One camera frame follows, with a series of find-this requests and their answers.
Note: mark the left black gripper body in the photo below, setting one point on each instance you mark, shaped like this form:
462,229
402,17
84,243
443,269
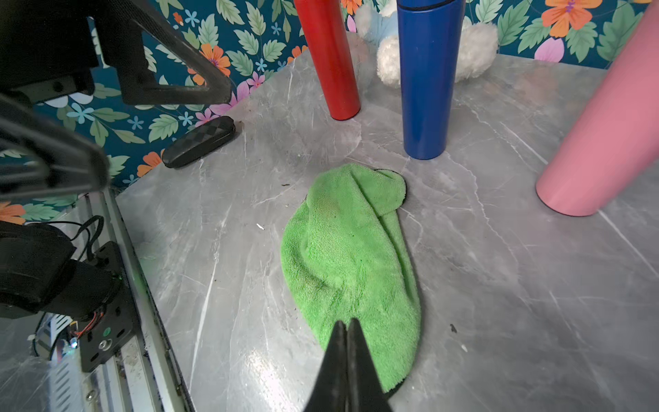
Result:
46,50

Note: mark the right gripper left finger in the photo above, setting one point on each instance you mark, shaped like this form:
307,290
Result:
330,390

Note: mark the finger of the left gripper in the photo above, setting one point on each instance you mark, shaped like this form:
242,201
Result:
63,162

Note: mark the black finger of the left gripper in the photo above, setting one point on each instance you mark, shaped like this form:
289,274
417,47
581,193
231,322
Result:
154,64

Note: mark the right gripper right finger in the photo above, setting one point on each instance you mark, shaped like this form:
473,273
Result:
364,389

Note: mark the green microfiber cloth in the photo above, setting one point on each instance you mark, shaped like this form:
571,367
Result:
344,257

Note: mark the red thermos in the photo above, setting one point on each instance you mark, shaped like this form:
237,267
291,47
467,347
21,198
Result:
322,24

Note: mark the dark blue thermos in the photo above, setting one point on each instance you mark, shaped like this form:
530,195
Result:
429,35

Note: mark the pink thermos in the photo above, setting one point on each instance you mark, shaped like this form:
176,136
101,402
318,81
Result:
616,136

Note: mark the black checkered oval pad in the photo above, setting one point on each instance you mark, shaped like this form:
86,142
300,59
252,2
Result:
199,142

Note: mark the white teddy bear plush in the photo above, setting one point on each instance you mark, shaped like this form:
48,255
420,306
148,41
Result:
378,25

